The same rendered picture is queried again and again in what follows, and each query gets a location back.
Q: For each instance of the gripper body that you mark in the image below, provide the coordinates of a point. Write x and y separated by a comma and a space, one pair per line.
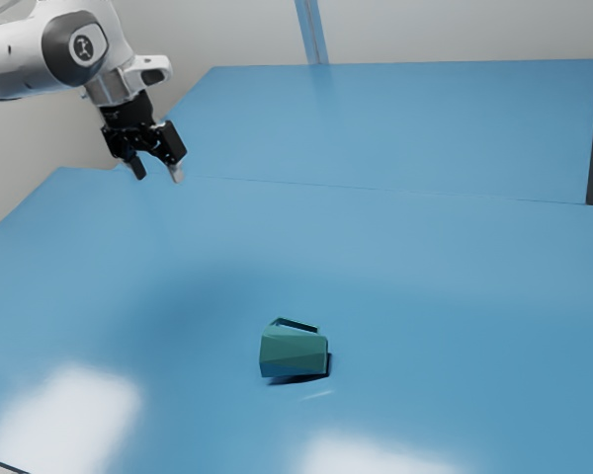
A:
131, 129

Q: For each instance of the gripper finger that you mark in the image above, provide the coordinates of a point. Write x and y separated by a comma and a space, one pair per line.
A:
177, 173
138, 169

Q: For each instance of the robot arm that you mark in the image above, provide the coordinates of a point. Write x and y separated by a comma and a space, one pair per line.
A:
20, 54

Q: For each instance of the teal faceted mug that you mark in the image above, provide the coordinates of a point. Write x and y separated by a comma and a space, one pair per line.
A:
292, 351

